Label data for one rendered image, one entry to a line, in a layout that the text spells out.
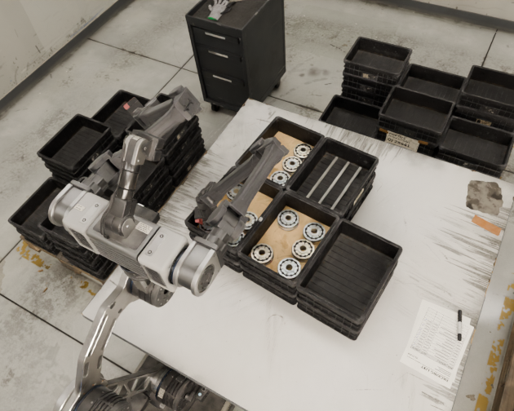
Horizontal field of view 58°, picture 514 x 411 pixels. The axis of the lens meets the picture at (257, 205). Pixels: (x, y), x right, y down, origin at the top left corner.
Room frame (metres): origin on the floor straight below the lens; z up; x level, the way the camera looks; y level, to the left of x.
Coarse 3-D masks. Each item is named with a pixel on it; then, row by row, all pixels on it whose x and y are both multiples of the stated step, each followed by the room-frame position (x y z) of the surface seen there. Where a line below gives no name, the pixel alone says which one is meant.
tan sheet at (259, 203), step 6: (258, 192) 1.38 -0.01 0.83; (258, 198) 1.35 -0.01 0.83; (264, 198) 1.34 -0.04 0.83; (270, 198) 1.34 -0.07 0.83; (252, 204) 1.32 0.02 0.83; (258, 204) 1.31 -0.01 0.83; (264, 204) 1.31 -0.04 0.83; (252, 210) 1.28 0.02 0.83; (258, 210) 1.27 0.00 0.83; (258, 216) 1.24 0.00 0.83
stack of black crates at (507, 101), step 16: (480, 80) 2.34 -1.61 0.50; (496, 80) 2.28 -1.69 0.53; (512, 80) 2.23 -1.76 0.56; (464, 96) 2.14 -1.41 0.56; (480, 96) 2.09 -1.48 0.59; (496, 96) 2.17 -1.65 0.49; (512, 96) 2.15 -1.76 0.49; (464, 112) 2.12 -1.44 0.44; (480, 112) 2.06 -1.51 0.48; (496, 112) 2.02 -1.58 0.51; (512, 112) 1.97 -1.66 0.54; (512, 128) 1.95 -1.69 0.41
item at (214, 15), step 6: (216, 0) 3.04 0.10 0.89; (222, 0) 3.05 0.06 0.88; (228, 0) 3.04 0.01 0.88; (210, 6) 2.98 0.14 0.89; (216, 6) 2.97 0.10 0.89; (222, 6) 2.97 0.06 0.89; (228, 6) 2.97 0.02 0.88; (210, 12) 2.92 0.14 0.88; (216, 12) 2.91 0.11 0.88; (222, 12) 2.91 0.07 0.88; (210, 18) 2.86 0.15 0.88; (216, 18) 2.85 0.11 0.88
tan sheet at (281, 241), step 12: (300, 216) 1.21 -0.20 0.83; (276, 228) 1.16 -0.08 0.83; (300, 228) 1.14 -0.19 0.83; (264, 240) 1.11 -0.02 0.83; (276, 240) 1.10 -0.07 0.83; (288, 240) 1.09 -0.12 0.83; (276, 252) 1.03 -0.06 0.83; (288, 252) 1.03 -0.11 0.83; (276, 264) 0.97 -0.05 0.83; (300, 264) 0.96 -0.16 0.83
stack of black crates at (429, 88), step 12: (408, 72) 2.55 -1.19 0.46; (420, 72) 2.56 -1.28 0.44; (432, 72) 2.52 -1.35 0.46; (444, 72) 2.48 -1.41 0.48; (408, 84) 2.52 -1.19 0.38; (420, 84) 2.50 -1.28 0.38; (432, 84) 2.48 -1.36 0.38; (444, 84) 2.46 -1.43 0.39; (456, 84) 2.41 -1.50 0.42; (444, 96) 2.35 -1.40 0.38; (456, 96) 2.33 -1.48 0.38
